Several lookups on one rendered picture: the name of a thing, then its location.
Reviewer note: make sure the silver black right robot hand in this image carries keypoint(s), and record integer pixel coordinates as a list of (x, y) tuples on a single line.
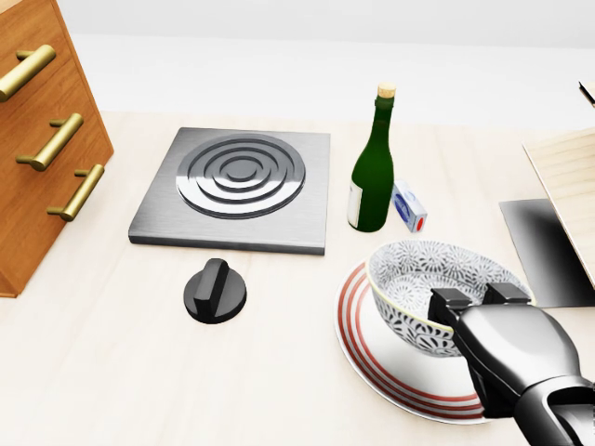
[(520, 344)]

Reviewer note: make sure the black white patterned bowl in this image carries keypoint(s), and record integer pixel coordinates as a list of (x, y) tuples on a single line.
[(409, 288)]

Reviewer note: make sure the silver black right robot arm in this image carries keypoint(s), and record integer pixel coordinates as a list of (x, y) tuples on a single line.
[(534, 418)]

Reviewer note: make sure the white plate with red rings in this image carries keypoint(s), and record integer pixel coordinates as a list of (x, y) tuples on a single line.
[(372, 362)]

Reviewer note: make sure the flat grey stove plate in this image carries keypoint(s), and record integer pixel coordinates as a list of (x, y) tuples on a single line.
[(186, 223)]

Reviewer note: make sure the dark grey flat panel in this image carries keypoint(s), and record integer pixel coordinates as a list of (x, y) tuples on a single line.
[(534, 260)]

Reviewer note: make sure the pale wooden slat tray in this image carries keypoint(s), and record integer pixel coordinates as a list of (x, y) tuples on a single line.
[(567, 176)]

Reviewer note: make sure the small blue white box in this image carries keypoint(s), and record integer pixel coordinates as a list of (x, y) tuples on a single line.
[(409, 204)]

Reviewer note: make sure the green corked glass bottle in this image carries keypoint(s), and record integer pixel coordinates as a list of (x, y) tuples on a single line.
[(374, 176)]

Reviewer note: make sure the pale object with dark edge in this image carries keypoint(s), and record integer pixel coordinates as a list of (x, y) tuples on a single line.
[(589, 93)]

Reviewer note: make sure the round black knob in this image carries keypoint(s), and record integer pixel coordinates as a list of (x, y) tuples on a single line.
[(214, 292)]

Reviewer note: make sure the wooden cabinet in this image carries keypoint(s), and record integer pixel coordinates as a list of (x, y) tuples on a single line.
[(28, 232)]

